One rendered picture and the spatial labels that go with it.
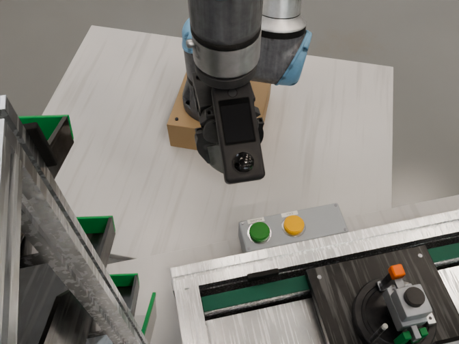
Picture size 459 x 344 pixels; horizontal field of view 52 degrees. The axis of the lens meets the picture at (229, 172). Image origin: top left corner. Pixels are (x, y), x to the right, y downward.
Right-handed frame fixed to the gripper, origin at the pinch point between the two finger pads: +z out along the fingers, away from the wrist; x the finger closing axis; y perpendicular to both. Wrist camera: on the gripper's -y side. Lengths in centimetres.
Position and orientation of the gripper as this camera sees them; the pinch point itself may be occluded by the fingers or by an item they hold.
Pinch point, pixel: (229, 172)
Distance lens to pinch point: 68.8
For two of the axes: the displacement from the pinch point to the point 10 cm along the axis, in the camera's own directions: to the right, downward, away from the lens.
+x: -9.8, 1.7, -1.2
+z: 0.0, 5.6, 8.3
